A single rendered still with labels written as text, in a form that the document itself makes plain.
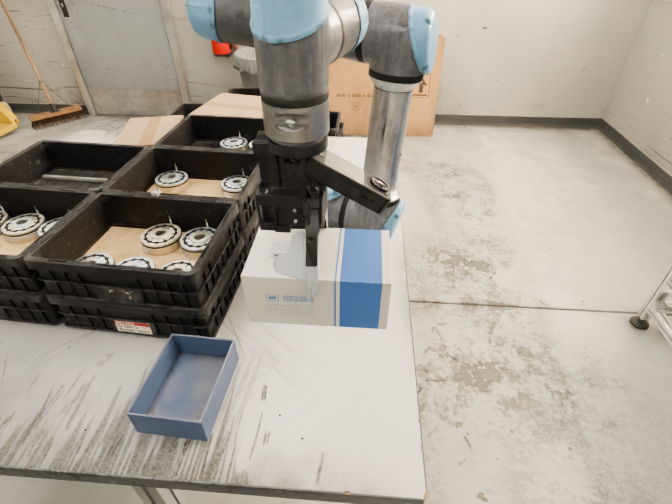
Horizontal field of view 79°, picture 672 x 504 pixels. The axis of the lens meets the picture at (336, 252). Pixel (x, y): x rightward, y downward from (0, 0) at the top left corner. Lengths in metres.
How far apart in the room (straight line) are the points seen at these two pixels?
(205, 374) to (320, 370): 0.26
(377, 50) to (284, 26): 0.48
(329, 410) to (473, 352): 1.17
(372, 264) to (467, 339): 1.50
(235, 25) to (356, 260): 0.33
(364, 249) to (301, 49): 0.28
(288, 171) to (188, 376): 0.63
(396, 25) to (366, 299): 0.54
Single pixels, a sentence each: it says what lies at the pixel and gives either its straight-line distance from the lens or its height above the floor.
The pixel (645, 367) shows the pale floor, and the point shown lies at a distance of 2.28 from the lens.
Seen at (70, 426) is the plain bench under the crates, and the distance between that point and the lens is 1.05.
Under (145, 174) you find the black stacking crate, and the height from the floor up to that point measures 0.88.
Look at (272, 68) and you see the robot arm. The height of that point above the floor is 1.39.
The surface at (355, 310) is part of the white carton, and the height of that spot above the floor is 1.08.
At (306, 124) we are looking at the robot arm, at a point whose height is 1.33.
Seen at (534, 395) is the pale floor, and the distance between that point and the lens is 1.94.
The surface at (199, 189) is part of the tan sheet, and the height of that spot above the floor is 0.83.
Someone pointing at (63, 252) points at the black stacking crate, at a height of 0.88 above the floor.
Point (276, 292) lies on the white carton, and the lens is 0.56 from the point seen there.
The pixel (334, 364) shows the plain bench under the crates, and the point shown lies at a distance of 0.99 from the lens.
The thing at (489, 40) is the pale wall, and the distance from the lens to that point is 4.15.
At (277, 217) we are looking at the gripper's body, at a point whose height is 1.21.
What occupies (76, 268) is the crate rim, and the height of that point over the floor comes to 0.92.
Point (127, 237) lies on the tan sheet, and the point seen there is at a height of 0.83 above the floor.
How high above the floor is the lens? 1.50
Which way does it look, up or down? 38 degrees down
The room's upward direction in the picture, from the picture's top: straight up
